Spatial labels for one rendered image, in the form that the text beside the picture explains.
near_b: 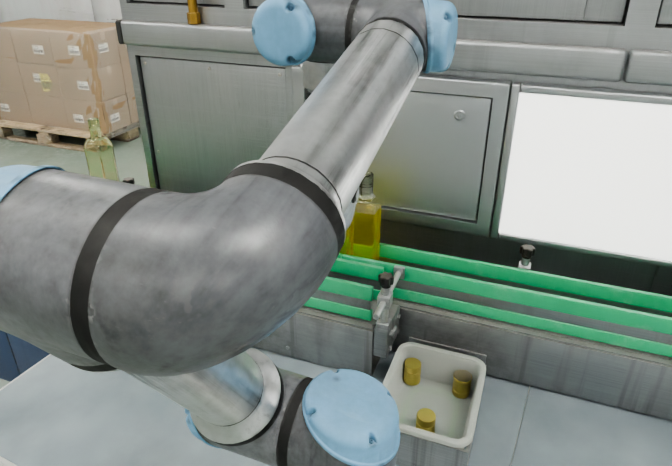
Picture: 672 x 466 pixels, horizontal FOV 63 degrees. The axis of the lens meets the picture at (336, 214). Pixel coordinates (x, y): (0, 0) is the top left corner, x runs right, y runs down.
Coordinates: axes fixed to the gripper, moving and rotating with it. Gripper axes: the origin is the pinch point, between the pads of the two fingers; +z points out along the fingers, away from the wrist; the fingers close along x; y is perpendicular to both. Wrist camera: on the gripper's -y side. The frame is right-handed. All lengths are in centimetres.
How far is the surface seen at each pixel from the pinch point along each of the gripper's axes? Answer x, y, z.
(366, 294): -2.2, 16.0, 23.4
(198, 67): 51, 47, -11
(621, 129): -43, 42, -7
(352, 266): 3.2, 23.5, 22.6
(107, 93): 296, 279, 73
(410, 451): -16.7, -4.0, 39.0
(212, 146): 50, 47, 10
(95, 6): 353, 346, 17
